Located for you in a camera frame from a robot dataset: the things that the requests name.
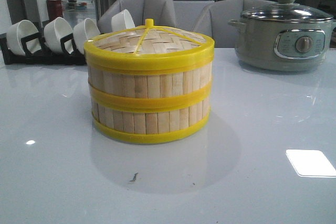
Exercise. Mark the grey chair left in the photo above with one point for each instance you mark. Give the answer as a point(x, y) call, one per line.
point(161, 11)

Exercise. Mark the woven bamboo steamer lid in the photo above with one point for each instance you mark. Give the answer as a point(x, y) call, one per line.
point(149, 50)

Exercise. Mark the glass pot lid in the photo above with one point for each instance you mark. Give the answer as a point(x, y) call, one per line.
point(287, 11)

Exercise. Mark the grey electric cooking pot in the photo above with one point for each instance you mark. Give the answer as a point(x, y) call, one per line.
point(282, 46)

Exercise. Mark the bamboo steamer tray yellow rims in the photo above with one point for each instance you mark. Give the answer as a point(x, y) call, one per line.
point(150, 93)

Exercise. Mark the white bowl far right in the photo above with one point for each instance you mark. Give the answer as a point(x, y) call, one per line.
point(121, 21)

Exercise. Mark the grey chair right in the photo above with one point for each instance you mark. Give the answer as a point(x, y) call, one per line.
point(213, 20)

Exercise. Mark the black dish rack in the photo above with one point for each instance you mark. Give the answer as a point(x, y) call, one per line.
point(70, 54)

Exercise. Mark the red trash bin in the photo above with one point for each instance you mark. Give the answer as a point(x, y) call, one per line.
point(54, 8)

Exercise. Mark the grey chair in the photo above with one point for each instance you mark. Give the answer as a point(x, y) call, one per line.
point(161, 11)
point(213, 20)

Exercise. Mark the white bowl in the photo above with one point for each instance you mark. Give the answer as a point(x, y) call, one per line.
point(84, 31)
point(121, 21)
point(18, 31)
point(54, 32)

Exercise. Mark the white bowl far left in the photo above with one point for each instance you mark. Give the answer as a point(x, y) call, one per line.
point(18, 31)

